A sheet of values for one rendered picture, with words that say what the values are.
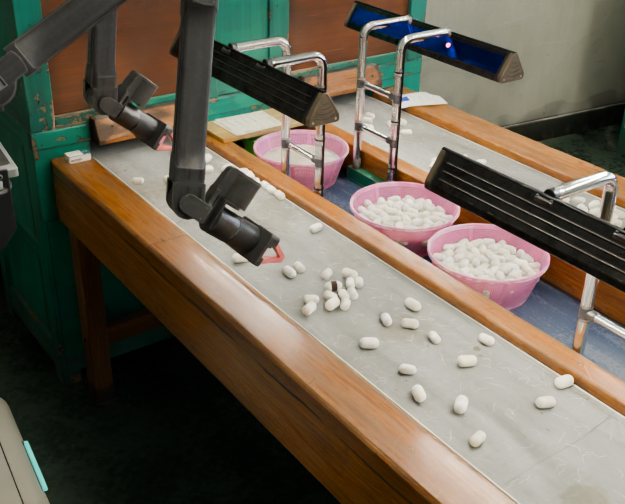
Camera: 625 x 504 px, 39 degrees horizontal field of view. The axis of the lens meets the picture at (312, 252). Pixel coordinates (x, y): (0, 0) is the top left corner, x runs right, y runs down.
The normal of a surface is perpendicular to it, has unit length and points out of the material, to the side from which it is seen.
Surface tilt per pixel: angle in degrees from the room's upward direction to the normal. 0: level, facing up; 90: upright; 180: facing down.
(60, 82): 90
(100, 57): 91
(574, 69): 90
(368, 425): 0
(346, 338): 0
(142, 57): 90
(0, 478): 0
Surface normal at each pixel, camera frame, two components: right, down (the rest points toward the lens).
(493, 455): 0.02, -0.88
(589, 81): 0.50, 0.42
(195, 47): 0.26, 0.22
